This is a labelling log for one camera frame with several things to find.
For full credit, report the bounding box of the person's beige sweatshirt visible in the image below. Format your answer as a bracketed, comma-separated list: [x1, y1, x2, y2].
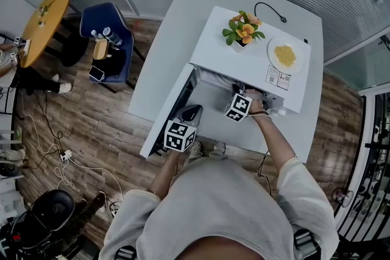
[98, 156, 339, 260]

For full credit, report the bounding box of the person's right hand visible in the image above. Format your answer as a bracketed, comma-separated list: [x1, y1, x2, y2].
[249, 99, 269, 115]

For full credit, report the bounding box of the person's shoe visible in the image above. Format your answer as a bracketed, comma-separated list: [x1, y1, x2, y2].
[213, 140, 227, 156]
[188, 141, 204, 158]

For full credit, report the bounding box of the white plate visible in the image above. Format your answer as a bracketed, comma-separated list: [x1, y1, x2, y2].
[267, 36, 305, 76]

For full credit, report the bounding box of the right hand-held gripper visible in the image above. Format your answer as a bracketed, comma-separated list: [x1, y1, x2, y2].
[224, 83, 277, 123]

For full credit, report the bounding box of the black floor cable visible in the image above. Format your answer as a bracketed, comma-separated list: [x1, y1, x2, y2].
[33, 91, 65, 156]

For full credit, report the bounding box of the round yellow table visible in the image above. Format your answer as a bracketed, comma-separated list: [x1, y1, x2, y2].
[19, 0, 71, 69]

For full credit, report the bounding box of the blue armchair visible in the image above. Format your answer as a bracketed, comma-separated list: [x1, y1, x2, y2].
[79, 1, 135, 85]

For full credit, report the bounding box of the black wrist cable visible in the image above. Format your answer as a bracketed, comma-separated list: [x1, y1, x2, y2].
[247, 110, 272, 119]

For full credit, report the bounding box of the person's right forearm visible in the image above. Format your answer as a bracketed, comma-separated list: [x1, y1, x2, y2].
[252, 113, 297, 169]

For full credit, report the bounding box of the black bag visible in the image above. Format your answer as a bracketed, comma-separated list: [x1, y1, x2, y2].
[102, 47, 127, 77]

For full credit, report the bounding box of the black power cable with plug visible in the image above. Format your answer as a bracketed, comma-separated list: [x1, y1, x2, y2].
[253, 1, 288, 23]

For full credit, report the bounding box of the white microwave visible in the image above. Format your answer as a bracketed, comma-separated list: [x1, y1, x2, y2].
[139, 5, 312, 160]

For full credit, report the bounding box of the white tablet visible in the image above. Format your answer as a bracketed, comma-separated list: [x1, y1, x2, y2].
[88, 65, 105, 82]

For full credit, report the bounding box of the orange flower plant white pot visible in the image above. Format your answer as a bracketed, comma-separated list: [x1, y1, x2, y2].
[221, 10, 266, 53]

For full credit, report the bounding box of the small black fan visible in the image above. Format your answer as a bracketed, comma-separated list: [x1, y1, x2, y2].
[331, 186, 355, 208]

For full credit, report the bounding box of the person's right shoe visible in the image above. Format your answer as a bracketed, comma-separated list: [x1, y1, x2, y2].
[213, 140, 227, 156]

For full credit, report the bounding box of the small flower table decoration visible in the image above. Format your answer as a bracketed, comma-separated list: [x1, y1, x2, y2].
[35, 0, 59, 27]

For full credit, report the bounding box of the black office chair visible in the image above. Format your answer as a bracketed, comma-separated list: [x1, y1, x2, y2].
[16, 189, 76, 252]

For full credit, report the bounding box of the black round stool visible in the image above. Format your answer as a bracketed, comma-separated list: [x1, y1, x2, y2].
[60, 30, 90, 68]

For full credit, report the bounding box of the grey backpack strap buckle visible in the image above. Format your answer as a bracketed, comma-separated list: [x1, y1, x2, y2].
[293, 228, 318, 257]
[113, 245, 137, 260]

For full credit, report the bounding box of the person's left forearm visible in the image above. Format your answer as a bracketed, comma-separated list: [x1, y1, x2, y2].
[149, 148, 187, 196]

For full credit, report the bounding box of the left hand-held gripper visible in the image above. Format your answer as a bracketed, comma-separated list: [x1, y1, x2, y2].
[163, 104, 204, 153]

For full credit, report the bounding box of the person's left shoe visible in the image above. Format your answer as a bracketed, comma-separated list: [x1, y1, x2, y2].
[188, 141, 204, 158]

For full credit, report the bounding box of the yellow macaroni pasta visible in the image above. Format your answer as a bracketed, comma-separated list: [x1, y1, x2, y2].
[274, 44, 297, 66]

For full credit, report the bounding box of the white floor cable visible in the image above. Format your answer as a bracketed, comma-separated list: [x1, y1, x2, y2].
[26, 114, 124, 202]

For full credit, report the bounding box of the yellow lidded box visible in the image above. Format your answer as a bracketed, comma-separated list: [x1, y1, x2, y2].
[93, 38, 111, 61]

